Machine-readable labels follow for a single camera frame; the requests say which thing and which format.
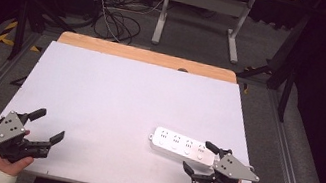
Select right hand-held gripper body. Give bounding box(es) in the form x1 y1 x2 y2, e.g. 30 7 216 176
190 142 265 183

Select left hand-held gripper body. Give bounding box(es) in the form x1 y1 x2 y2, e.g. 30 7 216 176
0 108 57 169

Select white power strip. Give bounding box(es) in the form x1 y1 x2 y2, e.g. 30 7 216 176
144 124 220 169

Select person's left hand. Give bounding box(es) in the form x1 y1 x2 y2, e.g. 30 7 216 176
0 149 36 181

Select white board table cover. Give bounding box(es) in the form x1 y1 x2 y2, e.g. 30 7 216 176
0 30 280 183

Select yellow black floor tape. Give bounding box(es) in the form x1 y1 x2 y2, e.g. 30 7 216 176
0 17 46 53

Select black metal stand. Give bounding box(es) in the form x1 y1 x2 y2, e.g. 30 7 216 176
8 0 80 72
228 1 315 125

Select wooden table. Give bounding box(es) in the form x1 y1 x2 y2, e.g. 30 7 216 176
54 30 241 85

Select black floor cables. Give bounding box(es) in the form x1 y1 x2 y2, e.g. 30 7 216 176
91 0 148 48

